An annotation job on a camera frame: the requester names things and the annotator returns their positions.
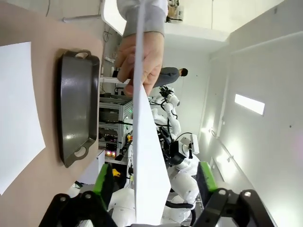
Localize white A4 paper sheet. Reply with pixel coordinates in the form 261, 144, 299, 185
0, 42, 46, 196
132, 0, 171, 218

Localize white background robot arms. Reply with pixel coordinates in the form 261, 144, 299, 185
151, 87, 182, 139

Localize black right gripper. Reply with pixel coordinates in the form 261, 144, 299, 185
169, 140, 184, 166

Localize right arm white camera box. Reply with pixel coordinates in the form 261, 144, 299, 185
179, 133, 200, 157

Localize brown plastic serving tray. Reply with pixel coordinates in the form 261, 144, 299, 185
57, 49, 100, 168

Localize background person in grey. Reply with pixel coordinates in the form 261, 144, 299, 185
153, 67, 189, 88

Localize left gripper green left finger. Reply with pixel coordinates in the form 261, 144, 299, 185
39, 163, 119, 227

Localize person's right forearm white sleeve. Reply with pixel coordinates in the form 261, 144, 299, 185
122, 0, 166, 38

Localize white table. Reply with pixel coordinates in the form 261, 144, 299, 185
101, 0, 128, 36

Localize person's right hand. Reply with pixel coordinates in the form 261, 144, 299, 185
114, 32, 165, 97

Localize aluminium frame rack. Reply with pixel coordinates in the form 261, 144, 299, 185
98, 94, 134, 152

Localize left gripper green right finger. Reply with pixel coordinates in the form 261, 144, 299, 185
191, 161, 277, 227

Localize rectangular ceiling light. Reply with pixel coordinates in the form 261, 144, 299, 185
234, 94, 266, 116

